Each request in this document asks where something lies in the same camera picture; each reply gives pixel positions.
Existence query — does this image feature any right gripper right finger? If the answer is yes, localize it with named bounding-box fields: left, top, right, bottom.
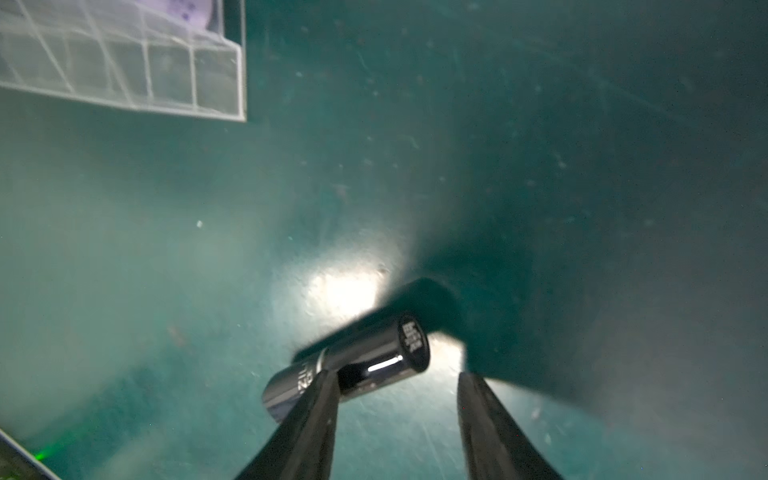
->
left=457, top=372, right=561, bottom=480

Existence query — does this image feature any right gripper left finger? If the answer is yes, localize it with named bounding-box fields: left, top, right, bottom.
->
left=236, top=370, right=340, bottom=480

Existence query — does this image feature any lilac lip gloss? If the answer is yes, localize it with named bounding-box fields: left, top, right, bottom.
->
left=140, top=0, right=216, bottom=29

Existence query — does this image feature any clear acrylic lipstick organizer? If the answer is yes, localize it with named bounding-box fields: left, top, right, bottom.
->
left=1, top=0, right=247, bottom=122

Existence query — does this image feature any black lipstick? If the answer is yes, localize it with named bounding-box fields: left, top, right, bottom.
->
left=262, top=312, right=431, bottom=423

